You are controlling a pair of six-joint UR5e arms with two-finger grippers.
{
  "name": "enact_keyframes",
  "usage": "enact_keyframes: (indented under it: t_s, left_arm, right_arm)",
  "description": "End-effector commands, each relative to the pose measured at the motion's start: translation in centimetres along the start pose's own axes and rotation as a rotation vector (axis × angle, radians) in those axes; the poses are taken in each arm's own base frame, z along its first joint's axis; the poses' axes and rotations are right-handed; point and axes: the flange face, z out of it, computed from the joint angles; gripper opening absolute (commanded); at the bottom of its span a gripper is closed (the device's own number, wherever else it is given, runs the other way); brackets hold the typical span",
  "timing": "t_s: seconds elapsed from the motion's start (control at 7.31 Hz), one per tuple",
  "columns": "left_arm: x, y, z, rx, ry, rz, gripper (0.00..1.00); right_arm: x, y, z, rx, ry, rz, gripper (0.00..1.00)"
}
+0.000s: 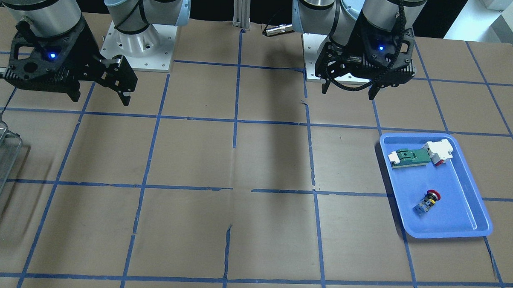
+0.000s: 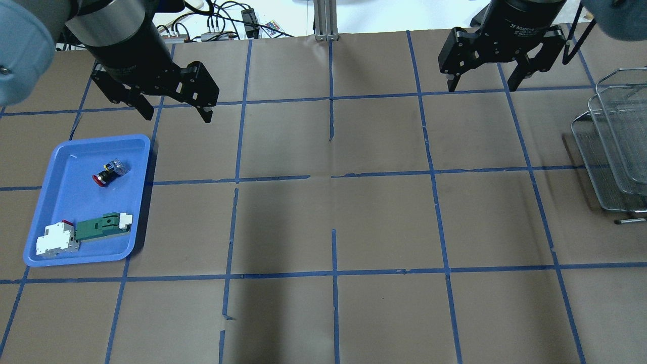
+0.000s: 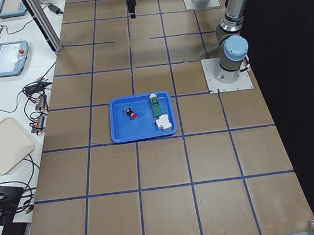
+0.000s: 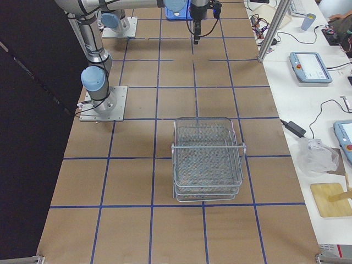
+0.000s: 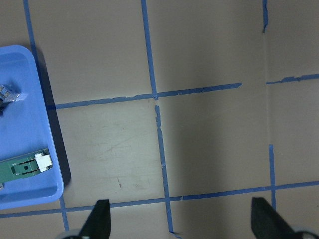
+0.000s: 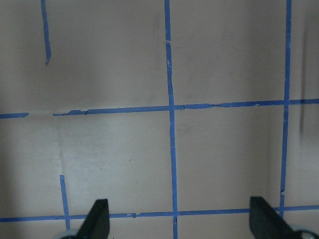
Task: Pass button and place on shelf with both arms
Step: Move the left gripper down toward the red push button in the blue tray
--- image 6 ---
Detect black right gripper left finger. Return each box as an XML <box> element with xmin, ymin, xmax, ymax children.
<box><xmin>77</xmin><ymin>199</ymin><xmax>110</xmax><ymax>239</ymax></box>

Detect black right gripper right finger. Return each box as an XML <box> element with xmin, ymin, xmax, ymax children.
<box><xmin>249</xmin><ymin>196</ymin><xmax>302</xmax><ymax>239</ymax></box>

